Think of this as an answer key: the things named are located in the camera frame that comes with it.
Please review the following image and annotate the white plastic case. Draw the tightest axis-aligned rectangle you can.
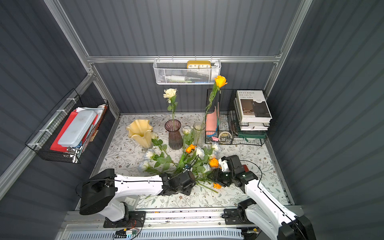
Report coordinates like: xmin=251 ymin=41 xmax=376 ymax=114
xmin=58 ymin=110 xmax=97 ymax=147

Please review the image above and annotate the cream white rose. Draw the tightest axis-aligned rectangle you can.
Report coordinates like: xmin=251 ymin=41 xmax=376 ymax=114
xmin=163 ymin=88 xmax=178 ymax=120

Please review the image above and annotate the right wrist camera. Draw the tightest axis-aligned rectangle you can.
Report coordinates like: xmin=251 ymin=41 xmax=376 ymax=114
xmin=219 ymin=159 xmax=230 ymax=173

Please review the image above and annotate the pink folder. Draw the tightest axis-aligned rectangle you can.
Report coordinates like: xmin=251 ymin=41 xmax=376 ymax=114
xmin=206 ymin=107 xmax=218 ymax=137

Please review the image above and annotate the yellow wavy vase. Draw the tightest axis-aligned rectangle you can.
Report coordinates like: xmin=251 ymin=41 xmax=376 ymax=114
xmin=126 ymin=120 xmax=153 ymax=149

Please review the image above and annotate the black wire desk organizer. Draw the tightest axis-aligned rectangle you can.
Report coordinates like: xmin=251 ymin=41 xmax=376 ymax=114
xmin=205 ymin=89 xmax=268 ymax=147

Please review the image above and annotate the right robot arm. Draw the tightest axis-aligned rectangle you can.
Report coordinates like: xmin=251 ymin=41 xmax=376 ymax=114
xmin=209 ymin=155 xmax=316 ymax=240

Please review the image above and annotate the tape roll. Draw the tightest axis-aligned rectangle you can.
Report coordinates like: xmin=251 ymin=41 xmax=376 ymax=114
xmin=218 ymin=131 xmax=233 ymax=144

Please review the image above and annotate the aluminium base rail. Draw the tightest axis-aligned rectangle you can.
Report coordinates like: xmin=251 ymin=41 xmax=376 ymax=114
xmin=56 ymin=206 xmax=313 ymax=240

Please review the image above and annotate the red folder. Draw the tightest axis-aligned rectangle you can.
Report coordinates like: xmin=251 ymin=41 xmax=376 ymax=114
xmin=50 ymin=110 xmax=98 ymax=153

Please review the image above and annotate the black wire side basket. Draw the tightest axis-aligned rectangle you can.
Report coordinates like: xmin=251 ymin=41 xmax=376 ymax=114
xmin=26 ymin=91 xmax=109 ymax=164

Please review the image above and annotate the pile of flowers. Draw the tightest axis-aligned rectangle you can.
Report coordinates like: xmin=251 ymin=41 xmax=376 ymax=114
xmin=138 ymin=128 xmax=221 ymax=187

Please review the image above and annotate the interior design trends book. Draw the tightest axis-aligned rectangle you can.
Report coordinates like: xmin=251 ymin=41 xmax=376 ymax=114
xmin=236 ymin=90 xmax=273 ymax=124

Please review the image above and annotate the yellow clock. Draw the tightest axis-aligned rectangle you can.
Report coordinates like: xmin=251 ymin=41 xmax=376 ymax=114
xmin=187 ymin=60 xmax=212 ymax=69

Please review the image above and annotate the yellow orange rose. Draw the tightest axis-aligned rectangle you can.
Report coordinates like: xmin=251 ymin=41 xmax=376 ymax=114
xmin=205 ymin=76 xmax=228 ymax=123

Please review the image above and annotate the white wire wall basket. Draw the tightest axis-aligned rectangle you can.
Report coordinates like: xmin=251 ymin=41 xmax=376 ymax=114
xmin=153 ymin=58 xmax=222 ymax=85

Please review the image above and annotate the red notebook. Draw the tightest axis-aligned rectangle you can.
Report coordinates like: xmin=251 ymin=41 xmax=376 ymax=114
xmin=242 ymin=165 xmax=249 ymax=172

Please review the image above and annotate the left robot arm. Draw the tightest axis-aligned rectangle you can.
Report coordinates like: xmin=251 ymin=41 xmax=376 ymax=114
xmin=80 ymin=169 xmax=196 ymax=222

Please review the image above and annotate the floral table mat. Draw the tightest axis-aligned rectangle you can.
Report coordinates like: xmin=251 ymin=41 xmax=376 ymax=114
xmin=97 ymin=114 xmax=291 ymax=209

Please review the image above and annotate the clear glass vase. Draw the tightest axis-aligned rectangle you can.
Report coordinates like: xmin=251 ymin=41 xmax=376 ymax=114
xmin=193 ymin=122 xmax=206 ymax=148

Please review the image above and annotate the orange marigold flower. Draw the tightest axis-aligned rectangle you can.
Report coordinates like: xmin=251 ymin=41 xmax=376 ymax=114
xmin=213 ymin=183 xmax=222 ymax=189

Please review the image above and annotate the purple ribbed glass vase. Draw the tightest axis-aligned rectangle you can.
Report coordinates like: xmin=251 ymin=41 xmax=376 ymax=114
xmin=165 ymin=120 xmax=183 ymax=150

